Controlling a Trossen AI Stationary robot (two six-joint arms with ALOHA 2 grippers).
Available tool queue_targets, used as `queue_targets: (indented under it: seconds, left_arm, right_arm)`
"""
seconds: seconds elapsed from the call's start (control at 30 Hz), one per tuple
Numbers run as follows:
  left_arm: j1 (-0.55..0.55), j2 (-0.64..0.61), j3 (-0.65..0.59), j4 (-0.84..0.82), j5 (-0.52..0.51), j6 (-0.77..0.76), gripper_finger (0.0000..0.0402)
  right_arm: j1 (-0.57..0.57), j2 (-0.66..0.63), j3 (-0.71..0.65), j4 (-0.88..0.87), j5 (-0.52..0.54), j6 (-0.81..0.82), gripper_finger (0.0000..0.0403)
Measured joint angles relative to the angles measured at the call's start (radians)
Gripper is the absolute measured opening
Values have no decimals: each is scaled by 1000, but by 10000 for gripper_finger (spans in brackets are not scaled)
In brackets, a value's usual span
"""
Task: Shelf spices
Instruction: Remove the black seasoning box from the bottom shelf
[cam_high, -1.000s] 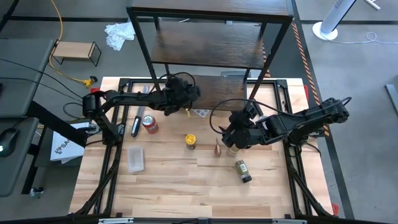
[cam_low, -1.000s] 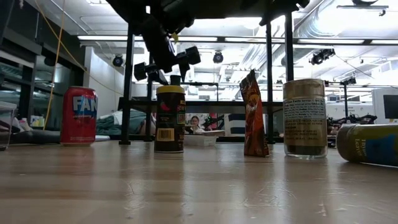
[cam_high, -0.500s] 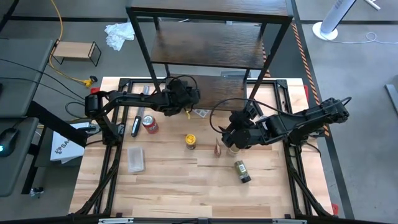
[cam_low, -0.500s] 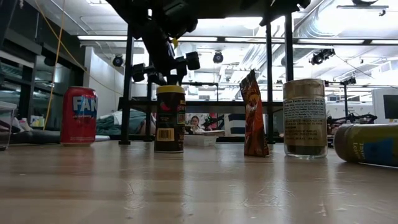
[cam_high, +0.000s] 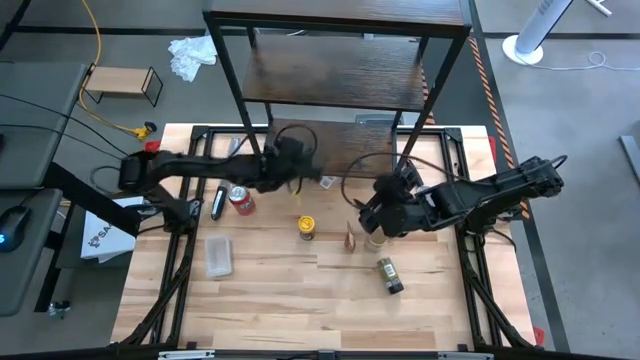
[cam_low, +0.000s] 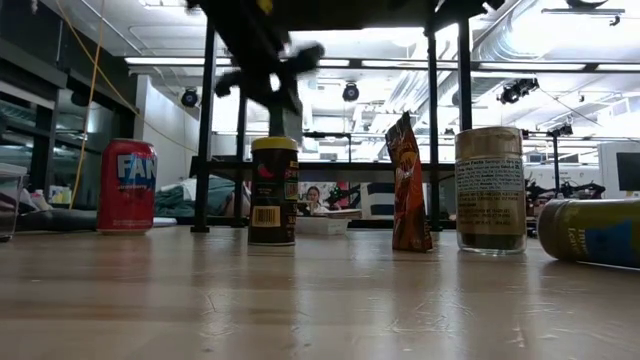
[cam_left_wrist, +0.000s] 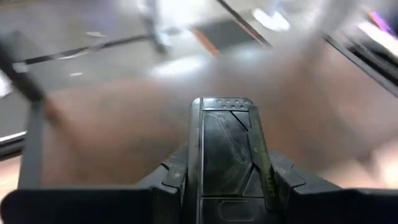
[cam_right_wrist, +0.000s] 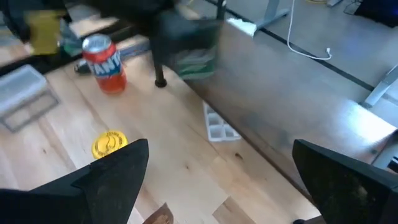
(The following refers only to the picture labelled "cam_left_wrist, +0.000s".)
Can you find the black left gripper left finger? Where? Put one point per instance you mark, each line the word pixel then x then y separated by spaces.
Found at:
pixel 196 155

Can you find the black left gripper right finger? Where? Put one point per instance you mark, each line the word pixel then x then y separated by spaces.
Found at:
pixel 227 149

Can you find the black metal wood shelf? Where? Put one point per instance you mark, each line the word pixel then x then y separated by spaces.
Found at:
pixel 31 140

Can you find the black aluminium rig frame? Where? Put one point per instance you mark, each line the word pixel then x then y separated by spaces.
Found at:
pixel 357 62

